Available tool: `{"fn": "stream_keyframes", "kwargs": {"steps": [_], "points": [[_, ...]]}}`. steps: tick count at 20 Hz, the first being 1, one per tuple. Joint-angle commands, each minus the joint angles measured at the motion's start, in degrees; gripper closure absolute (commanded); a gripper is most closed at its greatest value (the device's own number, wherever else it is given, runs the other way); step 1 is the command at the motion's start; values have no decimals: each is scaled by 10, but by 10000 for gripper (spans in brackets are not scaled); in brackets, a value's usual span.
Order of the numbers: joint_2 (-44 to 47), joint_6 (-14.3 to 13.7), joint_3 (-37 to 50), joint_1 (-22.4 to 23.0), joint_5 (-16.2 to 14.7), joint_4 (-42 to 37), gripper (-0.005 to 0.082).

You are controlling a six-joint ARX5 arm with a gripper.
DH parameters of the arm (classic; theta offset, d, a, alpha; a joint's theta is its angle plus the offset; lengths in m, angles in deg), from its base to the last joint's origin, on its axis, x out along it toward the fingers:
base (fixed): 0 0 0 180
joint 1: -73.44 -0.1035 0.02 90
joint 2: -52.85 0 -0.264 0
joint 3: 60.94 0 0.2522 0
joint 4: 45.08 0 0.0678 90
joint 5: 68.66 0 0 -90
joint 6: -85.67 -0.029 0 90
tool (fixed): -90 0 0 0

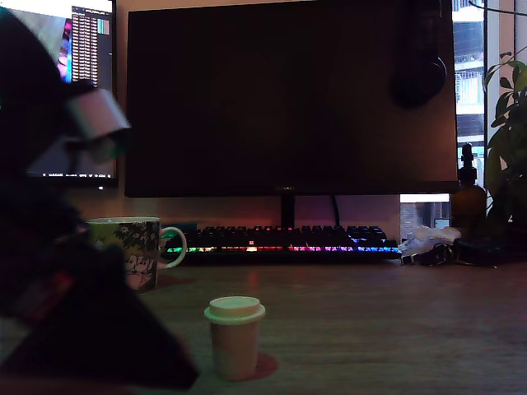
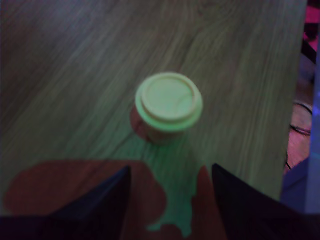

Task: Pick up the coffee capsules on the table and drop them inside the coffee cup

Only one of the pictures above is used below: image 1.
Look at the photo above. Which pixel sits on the pale cup-shaped coffee capsule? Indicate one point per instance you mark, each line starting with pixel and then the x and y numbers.
pixel 234 345

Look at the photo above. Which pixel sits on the green cartoon print mug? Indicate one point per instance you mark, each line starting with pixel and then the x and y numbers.
pixel 140 238

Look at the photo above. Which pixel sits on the backlit rainbow keyboard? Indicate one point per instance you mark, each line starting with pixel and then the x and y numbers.
pixel 288 240

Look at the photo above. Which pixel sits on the large dark computer monitor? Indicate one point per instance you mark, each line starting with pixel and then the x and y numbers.
pixel 267 103

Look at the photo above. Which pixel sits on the lit computer monitor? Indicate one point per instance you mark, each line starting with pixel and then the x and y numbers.
pixel 92 41

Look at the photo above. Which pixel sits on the crumpled white tissue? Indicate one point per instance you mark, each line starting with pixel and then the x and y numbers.
pixel 428 236

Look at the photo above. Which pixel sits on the black key bunch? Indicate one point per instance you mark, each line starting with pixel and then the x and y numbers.
pixel 436 254

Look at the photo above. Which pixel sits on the black pouch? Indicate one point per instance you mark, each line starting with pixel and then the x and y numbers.
pixel 481 249

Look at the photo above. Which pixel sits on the brown dropper bottle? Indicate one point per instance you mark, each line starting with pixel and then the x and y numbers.
pixel 468 201

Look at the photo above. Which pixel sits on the black headphones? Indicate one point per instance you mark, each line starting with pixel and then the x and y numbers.
pixel 420 82

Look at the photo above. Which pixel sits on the green leafy plant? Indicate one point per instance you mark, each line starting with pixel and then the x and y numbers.
pixel 508 156

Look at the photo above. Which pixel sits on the pale grey camera box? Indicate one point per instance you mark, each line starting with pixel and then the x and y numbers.
pixel 96 111

